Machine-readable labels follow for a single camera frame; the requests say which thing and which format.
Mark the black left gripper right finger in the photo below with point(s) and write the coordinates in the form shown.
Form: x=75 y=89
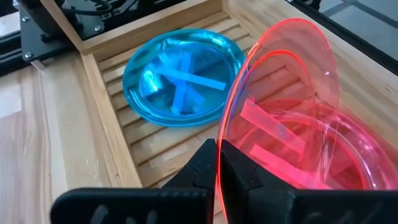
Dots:
x=295 y=208

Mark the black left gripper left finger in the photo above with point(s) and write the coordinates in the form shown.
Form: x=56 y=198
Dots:
x=140 y=208

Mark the pink translucent plastic plate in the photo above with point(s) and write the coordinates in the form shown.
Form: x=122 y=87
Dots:
x=367 y=161
x=289 y=77

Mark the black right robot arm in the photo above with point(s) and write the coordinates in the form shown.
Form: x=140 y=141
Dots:
x=37 y=34

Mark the wooden slatted shelf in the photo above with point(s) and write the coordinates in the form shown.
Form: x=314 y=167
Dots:
x=155 y=149

